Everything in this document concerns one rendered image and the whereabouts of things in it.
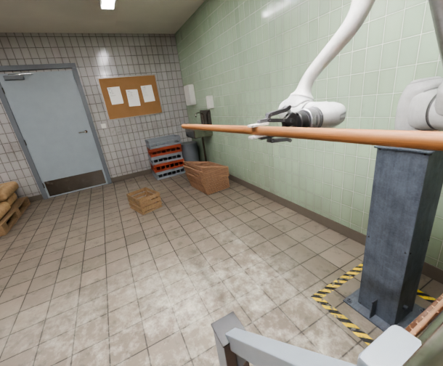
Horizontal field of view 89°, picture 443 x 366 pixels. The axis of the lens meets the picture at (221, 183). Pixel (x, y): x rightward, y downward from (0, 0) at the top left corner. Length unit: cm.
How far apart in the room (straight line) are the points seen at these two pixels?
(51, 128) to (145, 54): 212
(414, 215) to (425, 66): 90
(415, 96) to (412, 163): 28
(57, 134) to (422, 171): 479
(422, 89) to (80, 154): 469
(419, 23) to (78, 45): 451
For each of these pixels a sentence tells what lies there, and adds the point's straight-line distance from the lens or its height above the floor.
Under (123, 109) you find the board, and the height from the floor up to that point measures 135.
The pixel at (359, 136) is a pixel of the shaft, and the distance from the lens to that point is 54.
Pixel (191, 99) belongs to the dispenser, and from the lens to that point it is 456.
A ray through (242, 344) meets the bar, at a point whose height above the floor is 100.
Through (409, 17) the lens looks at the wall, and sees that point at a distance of 191.
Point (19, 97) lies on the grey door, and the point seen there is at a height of 170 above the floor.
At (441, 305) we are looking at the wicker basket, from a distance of 86.
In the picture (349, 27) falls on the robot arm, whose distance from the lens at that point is 106.
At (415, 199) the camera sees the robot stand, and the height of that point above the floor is 78.
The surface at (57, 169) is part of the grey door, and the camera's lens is 498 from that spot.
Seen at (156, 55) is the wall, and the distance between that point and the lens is 511.
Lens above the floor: 129
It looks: 20 degrees down
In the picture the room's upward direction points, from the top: 7 degrees counter-clockwise
